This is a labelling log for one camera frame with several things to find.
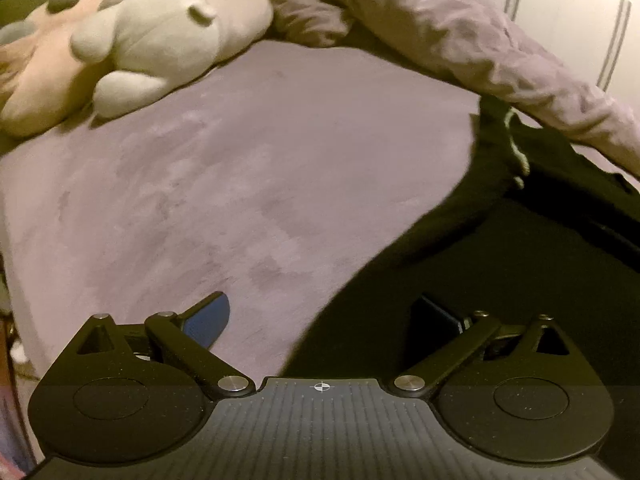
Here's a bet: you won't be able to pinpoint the black knit garment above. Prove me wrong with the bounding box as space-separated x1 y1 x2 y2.
281 94 640 391

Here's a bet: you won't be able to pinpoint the white wardrobe doors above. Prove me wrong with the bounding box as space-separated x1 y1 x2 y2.
444 0 640 111

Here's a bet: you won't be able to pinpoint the purple fleece bed sheet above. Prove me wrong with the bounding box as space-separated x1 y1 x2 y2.
0 39 482 466

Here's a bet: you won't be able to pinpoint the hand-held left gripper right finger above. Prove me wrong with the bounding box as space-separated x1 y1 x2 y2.
391 294 577 401

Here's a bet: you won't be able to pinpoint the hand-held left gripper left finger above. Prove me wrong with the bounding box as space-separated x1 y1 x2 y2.
66 291 257 401

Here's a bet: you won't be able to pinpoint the purple crumpled duvet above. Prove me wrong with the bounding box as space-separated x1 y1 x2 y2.
268 0 640 179

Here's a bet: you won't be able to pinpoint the white and pink plush toy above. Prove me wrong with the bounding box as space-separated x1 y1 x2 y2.
0 0 275 139

